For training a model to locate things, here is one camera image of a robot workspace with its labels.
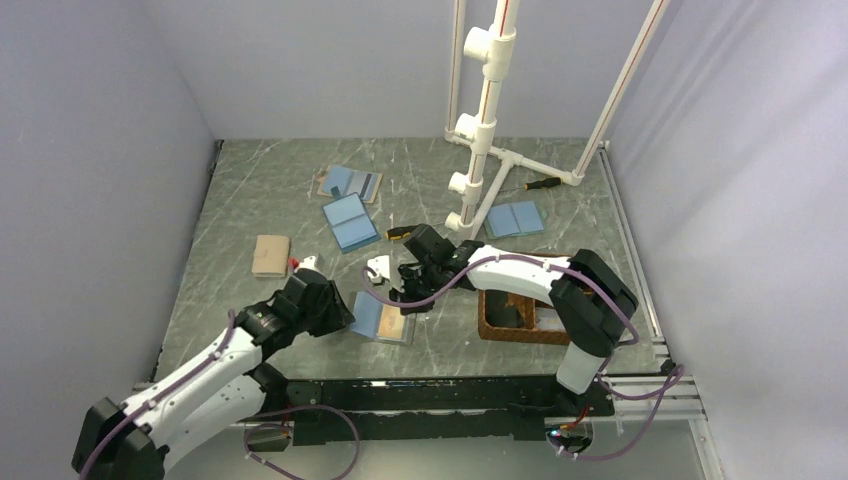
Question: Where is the black orange screwdriver far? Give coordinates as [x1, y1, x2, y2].
[502, 177, 562, 192]

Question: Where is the white PVC pipe frame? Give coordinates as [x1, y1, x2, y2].
[444, 1, 671, 240]

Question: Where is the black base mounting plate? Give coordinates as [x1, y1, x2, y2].
[248, 375, 615, 446]

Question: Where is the tan card holder with cards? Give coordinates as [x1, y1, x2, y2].
[317, 165, 383, 204]

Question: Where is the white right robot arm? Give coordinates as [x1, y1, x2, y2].
[391, 225, 639, 415]

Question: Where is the aluminium extrusion rail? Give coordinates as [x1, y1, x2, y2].
[105, 377, 704, 480]

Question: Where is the beige closed card holder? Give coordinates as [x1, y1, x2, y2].
[251, 235, 291, 278]

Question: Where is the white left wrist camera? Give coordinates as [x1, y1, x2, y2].
[288, 255, 323, 282]

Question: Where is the grey leather card holder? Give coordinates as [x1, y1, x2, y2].
[349, 291, 416, 345]

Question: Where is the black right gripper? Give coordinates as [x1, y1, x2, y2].
[389, 261, 444, 316]

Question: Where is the blue card holder on green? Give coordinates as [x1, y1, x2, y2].
[484, 201, 546, 239]

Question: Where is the tan card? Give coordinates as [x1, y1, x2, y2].
[376, 305, 408, 343]

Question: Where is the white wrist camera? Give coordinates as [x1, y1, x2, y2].
[288, 255, 323, 282]
[366, 255, 400, 289]

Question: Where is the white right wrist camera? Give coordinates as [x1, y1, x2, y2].
[366, 255, 400, 289]

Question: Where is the right side aluminium rail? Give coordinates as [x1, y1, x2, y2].
[596, 147, 673, 372]

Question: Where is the brown woven basket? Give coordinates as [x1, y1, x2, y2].
[468, 253, 571, 346]

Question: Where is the black yellow screwdriver near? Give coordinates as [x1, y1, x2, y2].
[386, 226, 416, 241]

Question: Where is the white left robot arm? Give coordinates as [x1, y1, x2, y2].
[71, 268, 353, 479]

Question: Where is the blue card holder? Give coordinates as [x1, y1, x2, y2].
[484, 201, 546, 239]
[322, 193, 380, 253]

